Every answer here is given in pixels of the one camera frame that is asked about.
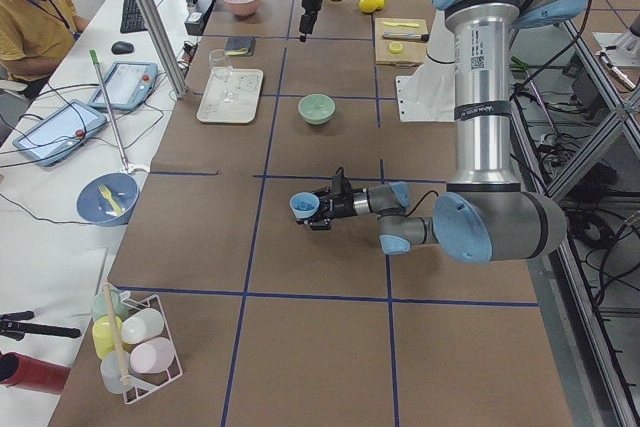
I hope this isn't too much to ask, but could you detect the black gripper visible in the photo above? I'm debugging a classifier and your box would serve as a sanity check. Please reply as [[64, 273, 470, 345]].
[[299, 0, 321, 43], [302, 187, 355, 231]]

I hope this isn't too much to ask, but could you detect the light blue plastic cup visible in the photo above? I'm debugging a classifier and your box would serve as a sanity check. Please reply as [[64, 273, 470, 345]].
[[289, 192, 320, 221]]

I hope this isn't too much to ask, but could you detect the green ceramic bowl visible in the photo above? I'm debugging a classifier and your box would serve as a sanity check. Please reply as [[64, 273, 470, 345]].
[[298, 93, 336, 125]]

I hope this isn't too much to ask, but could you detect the blue bowl with fork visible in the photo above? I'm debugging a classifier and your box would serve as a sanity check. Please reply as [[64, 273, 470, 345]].
[[76, 173, 139, 227]]

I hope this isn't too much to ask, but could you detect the grey folded cloth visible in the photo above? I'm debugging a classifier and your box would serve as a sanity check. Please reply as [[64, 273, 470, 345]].
[[224, 36, 256, 57]]

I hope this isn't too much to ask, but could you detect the whole yellow lemon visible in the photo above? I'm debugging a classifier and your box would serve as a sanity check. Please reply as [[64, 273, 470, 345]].
[[358, 0, 378, 14]]

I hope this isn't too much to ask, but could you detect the clear wine glass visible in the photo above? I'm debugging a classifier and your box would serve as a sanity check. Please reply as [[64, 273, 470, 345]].
[[208, 49, 235, 103]]

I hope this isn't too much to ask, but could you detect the yellow plastic knife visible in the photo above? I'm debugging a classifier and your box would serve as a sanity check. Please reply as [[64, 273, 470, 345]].
[[382, 21, 421, 28]]

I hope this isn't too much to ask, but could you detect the white bear serving tray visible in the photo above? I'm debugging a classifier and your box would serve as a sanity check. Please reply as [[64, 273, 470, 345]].
[[196, 68, 264, 124]]

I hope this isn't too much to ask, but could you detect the half lemon slice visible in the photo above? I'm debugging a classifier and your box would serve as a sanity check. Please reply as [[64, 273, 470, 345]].
[[388, 41, 404, 54]]

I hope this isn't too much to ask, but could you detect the wooden cutting board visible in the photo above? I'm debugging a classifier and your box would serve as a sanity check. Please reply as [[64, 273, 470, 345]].
[[374, 18, 429, 65]]

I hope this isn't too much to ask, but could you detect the steel muddler rod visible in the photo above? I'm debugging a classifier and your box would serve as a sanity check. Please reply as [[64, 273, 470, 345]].
[[382, 32, 430, 43]]

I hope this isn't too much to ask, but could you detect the black keyboard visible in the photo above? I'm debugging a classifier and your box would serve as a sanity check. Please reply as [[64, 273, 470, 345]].
[[120, 0, 147, 34]]

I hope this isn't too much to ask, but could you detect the black computer mouse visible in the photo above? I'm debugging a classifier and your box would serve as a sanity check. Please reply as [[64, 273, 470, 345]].
[[111, 41, 135, 55]]

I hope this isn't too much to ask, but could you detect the white cup in rack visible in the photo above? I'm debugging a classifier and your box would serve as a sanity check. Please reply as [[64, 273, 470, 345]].
[[121, 308, 164, 345]]

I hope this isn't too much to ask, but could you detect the pink cup in rack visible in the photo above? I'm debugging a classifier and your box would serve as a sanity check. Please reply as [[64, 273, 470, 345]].
[[130, 337, 176, 374]]

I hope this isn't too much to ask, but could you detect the green cup in rack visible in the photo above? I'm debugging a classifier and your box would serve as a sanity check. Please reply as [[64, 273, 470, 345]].
[[91, 287, 131, 321]]

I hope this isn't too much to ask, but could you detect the yellow cup in rack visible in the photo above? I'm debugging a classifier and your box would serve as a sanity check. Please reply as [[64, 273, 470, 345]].
[[91, 315, 115, 359]]

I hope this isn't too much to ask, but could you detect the clear cup in rack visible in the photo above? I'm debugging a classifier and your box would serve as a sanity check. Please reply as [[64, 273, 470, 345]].
[[100, 351, 133, 394]]

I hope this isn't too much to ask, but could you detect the person in yellow shirt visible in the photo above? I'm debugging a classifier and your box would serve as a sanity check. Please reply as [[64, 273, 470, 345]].
[[1, 0, 89, 99]]

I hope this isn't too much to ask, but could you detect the blue teach pendant tablet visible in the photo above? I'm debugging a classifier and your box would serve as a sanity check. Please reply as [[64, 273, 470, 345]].
[[12, 99, 107, 167]]

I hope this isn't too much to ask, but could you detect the red cylinder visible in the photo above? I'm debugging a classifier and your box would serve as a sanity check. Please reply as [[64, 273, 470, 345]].
[[1, 352, 70, 395]]

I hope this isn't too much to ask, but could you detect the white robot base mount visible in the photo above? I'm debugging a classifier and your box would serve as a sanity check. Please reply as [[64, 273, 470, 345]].
[[396, 10, 455, 122]]

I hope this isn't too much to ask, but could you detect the aluminium frame post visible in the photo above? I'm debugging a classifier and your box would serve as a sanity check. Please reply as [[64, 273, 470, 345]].
[[136, 0, 187, 99]]

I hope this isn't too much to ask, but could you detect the metal rod green handle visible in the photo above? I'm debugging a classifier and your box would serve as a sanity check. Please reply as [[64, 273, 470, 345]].
[[89, 49, 150, 174]]

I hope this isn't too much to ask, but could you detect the white wire cup rack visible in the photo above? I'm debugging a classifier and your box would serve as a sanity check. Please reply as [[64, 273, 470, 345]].
[[92, 283, 183, 405]]

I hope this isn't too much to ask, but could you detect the black tripod handle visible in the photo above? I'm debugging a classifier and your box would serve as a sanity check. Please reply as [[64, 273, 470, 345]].
[[1, 311, 82, 341]]

